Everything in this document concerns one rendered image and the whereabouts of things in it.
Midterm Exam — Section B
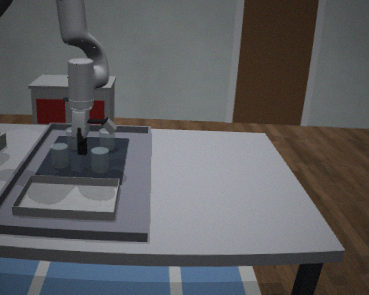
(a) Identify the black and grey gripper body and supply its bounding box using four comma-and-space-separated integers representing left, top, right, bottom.
70, 107, 92, 139

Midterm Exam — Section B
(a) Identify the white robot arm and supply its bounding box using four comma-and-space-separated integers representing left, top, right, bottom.
56, 0, 117, 134

